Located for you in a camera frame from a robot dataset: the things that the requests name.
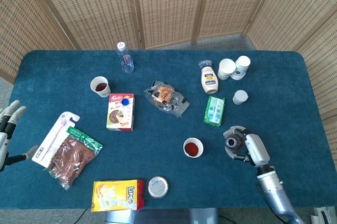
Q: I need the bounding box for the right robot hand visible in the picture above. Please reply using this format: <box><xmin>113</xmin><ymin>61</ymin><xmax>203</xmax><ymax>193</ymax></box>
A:
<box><xmin>223</xmin><ymin>125</ymin><xmax>271</xmax><ymax>167</ymax></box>

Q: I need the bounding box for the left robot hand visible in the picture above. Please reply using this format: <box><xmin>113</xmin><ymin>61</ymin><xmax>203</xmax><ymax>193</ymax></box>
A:
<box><xmin>0</xmin><ymin>99</ymin><xmax>39</xmax><ymax>174</ymax></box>

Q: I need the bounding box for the brown drink bottle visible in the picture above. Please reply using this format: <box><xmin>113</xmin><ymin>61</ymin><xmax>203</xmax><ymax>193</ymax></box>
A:
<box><xmin>225</xmin><ymin>130</ymin><xmax>247</xmax><ymax>153</ymax></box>

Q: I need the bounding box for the paper cup green flower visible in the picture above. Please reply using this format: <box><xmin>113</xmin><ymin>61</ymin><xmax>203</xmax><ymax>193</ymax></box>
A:
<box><xmin>183</xmin><ymin>137</ymin><xmax>204</xmax><ymax>159</ymax></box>
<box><xmin>90</xmin><ymin>76</ymin><xmax>111</xmax><ymax>98</ymax></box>

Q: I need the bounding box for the paper cup stack blue flower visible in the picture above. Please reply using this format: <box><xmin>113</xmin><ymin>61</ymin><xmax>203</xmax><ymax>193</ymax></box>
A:
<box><xmin>230</xmin><ymin>55</ymin><xmax>251</xmax><ymax>81</ymax></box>

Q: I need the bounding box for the mayonnaise squeeze bottle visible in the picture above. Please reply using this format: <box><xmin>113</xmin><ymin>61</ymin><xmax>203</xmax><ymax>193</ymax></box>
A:
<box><xmin>198</xmin><ymin>59</ymin><xmax>219</xmax><ymax>95</ymax></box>

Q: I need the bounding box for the empty paper cup green print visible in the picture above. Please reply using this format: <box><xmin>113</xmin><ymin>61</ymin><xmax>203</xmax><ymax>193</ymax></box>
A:
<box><xmin>217</xmin><ymin>58</ymin><xmax>236</xmax><ymax>80</ymax></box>

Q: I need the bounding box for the clear water bottle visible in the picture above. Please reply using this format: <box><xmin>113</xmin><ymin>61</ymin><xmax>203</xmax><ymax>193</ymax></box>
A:
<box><xmin>116</xmin><ymin>41</ymin><xmax>135</xmax><ymax>74</ymax></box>

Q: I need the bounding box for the toothbrush blister pack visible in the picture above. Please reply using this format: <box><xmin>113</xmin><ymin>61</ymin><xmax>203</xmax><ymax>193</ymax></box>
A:
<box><xmin>31</xmin><ymin>111</ymin><xmax>81</xmax><ymax>168</ymax></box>

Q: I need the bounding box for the small white jar grey lid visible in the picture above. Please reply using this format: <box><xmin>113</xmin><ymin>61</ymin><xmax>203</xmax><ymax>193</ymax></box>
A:
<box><xmin>232</xmin><ymin>89</ymin><xmax>249</xmax><ymax>106</ymax></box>

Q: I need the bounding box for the green tissue pack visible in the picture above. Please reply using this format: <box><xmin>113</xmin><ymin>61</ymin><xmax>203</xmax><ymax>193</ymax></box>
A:
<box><xmin>203</xmin><ymin>96</ymin><xmax>226</xmax><ymax>128</ymax></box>

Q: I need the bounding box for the green brown snack bag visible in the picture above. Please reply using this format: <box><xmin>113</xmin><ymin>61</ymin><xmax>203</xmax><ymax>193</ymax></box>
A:
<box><xmin>44</xmin><ymin>126</ymin><xmax>104</xmax><ymax>191</ymax></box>

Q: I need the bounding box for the blue table cloth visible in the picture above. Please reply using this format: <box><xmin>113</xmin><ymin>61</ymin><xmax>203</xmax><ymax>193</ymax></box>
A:
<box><xmin>0</xmin><ymin>49</ymin><xmax>333</xmax><ymax>210</ymax></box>

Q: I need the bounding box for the round metal tin can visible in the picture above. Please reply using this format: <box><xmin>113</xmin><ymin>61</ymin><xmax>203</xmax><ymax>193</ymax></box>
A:
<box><xmin>147</xmin><ymin>176</ymin><xmax>169</xmax><ymax>199</ymax></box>

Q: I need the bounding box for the bread in clear bag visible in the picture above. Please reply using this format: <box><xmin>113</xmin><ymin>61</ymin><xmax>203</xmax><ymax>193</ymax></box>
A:
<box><xmin>143</xmin><ymin>80</ymin><xmax>190</xmax><ymax>119</ymax></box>

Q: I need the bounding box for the silver robot torso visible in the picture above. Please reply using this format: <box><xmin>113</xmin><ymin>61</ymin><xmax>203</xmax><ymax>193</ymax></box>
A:
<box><xmin>104</xmin><ymin>207</ymin><xmax>219</xmax><ymax>224</ymax></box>

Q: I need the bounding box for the red white cookie box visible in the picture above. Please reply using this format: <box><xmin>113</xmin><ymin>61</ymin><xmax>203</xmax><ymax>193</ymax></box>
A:
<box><xmin>106</xmin><ymin>93</ymin><xmax>135</xmax><ymax>131</ymax></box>

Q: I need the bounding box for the yellow red cookie bag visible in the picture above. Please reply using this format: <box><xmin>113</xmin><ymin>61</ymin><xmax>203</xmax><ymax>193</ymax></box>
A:
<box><xmin>91</xmin><ymin>179</ymin><xmax>146</xmax><ymax>213</ymax></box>

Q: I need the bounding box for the woven bamboo folding screen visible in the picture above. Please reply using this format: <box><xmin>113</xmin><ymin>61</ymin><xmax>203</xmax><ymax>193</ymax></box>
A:
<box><xmin>0</xmin><ymin>0</ymin><xmax>337</xmax><ymax>156</ymax></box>

